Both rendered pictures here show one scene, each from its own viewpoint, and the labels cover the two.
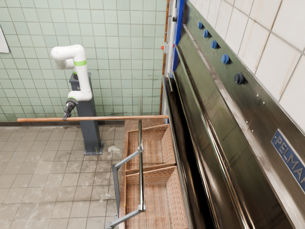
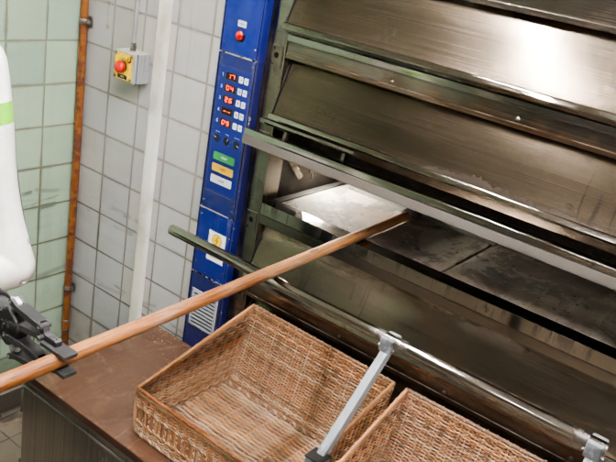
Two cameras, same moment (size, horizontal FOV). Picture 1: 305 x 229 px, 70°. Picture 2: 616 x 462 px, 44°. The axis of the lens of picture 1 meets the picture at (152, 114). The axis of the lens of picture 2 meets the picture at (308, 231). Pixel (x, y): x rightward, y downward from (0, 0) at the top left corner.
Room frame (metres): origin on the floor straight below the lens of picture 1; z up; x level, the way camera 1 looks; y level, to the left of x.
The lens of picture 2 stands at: (0.39, 1.42, 2.00)
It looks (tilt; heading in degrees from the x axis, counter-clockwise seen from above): 22 degrees down; 308
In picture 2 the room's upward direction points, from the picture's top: 11 degrees clockwise
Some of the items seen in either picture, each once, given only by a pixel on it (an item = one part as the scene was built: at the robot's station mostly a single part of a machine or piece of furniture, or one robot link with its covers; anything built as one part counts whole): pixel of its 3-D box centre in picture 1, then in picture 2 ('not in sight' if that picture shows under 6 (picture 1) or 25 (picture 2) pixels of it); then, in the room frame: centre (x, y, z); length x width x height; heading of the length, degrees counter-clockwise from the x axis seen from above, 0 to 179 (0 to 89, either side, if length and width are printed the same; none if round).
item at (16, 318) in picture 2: (69, 107); (6, 322); (1.58, 0.77, 1.20); 0.09 x 0.07 x 0.08; 6
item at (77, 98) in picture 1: (74, 97); not in sight; (1.76, 0.78, 1.20); 0.14 x 0.13 x 0.11; 6
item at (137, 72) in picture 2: (166, 47); (131, 66); (2.47, -0.13, 1.46); 0.10 x 0.07 x 0.10; 5
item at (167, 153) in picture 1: (149, 150); (262, 406); (1.54, 0.02, 0.72); 0.56 x 0.49 x 0.28; 4
